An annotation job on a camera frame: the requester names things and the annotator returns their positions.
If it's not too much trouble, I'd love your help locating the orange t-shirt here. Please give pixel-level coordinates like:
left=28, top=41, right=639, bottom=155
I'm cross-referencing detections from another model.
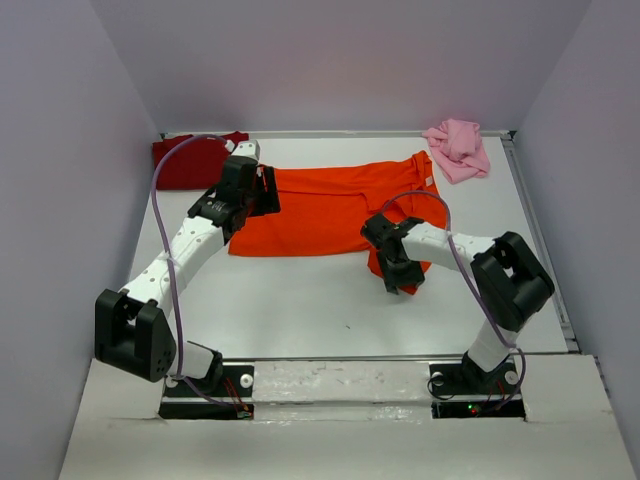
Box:
left=229, top=151, right=446, bottom=277

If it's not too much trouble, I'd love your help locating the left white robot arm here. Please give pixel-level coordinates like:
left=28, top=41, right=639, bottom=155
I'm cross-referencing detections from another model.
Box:
left=94, top=155, right=281, bottom=395

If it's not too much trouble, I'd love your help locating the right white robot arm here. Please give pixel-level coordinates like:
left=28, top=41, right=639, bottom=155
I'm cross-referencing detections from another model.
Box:
left=361, top=213, right=555, bottom=400

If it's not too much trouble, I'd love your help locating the dark red folded t-shirt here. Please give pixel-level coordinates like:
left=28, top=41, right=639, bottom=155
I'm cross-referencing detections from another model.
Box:
left=156, top=131, right=250, bottom=191

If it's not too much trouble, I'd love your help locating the pink crumpled t-shirt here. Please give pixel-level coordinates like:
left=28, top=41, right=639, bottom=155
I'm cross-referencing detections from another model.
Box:
left=422, top=119, right=491, bottom=185

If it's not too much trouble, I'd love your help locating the white front cover board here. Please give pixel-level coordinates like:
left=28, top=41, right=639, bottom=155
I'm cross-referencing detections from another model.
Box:
left=61, top=356, right=635, bottom=479

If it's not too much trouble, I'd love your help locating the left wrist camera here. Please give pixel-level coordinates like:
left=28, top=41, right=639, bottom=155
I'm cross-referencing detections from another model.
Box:
left=231, top=140, right=261, bottom=162

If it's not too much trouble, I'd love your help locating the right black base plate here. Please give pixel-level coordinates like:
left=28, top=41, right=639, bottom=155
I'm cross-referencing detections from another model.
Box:
left=426, top=361, right=526, bottom=420

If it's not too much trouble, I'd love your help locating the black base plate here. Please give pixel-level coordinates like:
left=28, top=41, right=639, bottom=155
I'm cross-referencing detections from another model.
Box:
left=158, top=362, right=255, bottom=421
left=426, top=361, right=526, bottom=420

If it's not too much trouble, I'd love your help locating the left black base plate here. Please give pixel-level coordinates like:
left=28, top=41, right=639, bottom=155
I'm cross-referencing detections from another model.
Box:
left=158, top=362, right=255, bottom=421

